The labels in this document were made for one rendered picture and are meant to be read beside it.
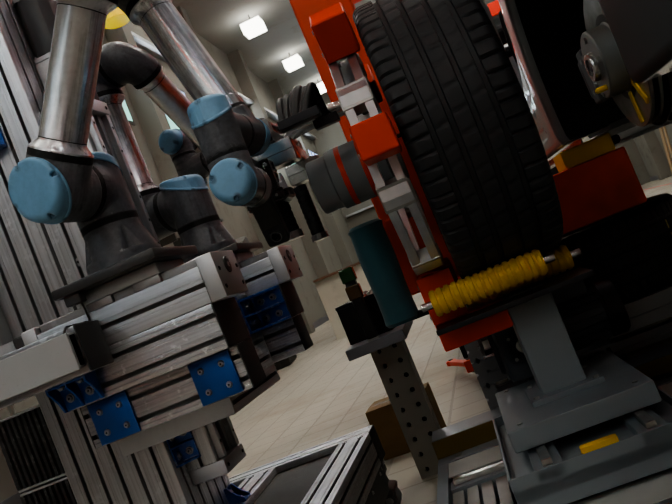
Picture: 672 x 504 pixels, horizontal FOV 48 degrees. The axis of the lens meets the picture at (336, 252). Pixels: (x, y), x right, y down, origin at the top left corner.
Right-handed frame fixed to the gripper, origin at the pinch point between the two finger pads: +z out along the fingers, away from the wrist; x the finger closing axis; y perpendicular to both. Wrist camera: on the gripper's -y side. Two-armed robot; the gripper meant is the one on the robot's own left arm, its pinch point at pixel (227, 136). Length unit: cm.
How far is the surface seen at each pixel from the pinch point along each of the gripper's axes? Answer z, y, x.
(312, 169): -70, 27, 60
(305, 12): -26, -20, 50
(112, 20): 567, -297, -450
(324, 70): -26, -3, 51
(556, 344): -60, 78, 101
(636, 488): -83, 102, 112
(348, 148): -67, 25, 69
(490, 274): -71, 59, 93
